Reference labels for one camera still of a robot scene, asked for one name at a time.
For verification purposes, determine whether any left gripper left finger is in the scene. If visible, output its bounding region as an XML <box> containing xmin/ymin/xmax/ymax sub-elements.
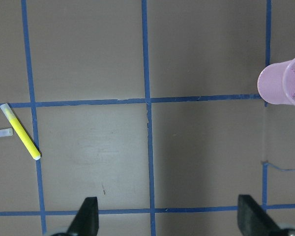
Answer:
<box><xmin>51</xmin><ymin>197</ymin><xmax>99</xmax><ymax>236</ymax></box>

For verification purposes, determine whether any pink mesh cup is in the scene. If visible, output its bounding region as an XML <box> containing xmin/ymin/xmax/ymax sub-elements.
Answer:
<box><xmin>257</xmin><ymin>58</ymin><xmax>295</xmax><ymax>106</ymax></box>

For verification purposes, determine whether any purple pen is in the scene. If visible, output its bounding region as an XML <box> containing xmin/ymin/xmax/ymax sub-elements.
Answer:
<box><xmin>0</xmin><ymin>128</ymin><xmax>14</xmax><ymax>138</ymax></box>

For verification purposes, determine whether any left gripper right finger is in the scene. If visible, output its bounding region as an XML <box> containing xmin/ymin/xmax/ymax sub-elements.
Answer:
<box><xmin>237</xmin><ymin>194</ymin><xmax>295</xmax><ymax>236</ymax></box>

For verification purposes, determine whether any yellow highlighter pen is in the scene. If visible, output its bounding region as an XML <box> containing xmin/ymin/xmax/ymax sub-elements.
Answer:
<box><xmin>0</xmin><ymin>103</ymin><xmax>41</xmax><ymax>161</ymax></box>

